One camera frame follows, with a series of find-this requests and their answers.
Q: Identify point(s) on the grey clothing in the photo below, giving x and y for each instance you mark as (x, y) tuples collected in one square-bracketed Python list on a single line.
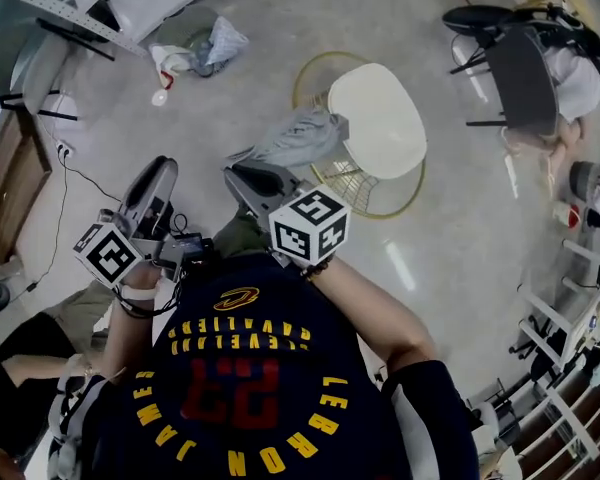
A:
[(300, 135)]

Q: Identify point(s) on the white plastic bag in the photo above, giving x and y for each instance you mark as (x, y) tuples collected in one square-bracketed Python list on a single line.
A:
[(225, 40)]

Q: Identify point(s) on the light grey chair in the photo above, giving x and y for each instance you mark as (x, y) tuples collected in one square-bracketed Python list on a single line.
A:
[(32, 68)]

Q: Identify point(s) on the black round stool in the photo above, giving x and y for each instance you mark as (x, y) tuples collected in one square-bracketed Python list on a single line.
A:
[(475, 18)]

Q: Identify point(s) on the perforated metal rail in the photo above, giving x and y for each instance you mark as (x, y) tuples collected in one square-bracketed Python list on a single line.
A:
[(55, 8)]

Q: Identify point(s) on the white metal rack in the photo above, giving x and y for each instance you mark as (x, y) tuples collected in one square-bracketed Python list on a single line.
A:
[(565, 328)]

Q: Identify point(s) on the red and white cup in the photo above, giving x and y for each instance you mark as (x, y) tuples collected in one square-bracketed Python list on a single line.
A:
[(566, 214)]

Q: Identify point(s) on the white wall socket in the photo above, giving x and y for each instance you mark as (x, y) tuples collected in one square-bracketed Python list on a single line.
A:
[(64, 149)]

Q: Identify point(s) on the dark grey chair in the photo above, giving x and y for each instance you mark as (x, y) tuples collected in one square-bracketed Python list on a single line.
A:
[(522, 83)]

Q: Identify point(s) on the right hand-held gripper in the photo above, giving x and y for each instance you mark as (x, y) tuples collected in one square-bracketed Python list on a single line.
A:
[(307, 223)]

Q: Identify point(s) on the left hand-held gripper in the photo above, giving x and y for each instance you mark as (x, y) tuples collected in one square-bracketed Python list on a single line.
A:
[(107, 255)]

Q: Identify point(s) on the green bag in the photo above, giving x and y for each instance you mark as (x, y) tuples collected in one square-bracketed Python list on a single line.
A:
[(187, 28)]

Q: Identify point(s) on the grey round container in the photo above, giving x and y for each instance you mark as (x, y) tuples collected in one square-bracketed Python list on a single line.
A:
[(587, 180)]

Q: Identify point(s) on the person's left forearm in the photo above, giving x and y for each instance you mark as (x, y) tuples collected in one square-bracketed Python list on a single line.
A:
[(130, 328)]

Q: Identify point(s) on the brown wooden door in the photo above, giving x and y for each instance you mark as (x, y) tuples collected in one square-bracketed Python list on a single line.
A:
[(10, 188)]

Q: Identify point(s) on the person's right forearm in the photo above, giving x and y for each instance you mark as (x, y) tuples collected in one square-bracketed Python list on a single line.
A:
[(375, 313)]

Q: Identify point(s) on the person's navy jersey torso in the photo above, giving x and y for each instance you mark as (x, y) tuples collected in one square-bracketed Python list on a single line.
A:
[(250, 368)]

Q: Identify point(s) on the white chair with gold frame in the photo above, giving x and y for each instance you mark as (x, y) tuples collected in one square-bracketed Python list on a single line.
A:
[(380, 123)]

